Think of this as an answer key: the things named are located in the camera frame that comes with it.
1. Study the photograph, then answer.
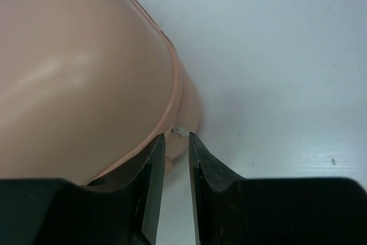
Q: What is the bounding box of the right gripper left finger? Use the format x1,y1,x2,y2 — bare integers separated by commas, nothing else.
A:
87,134,166,244

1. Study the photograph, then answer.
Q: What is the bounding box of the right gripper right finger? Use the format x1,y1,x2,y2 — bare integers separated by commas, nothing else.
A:
189,132,244,244

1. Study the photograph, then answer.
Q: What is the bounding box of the pink hard-shell suitcase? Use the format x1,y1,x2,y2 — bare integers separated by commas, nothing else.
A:
1,0,201,184

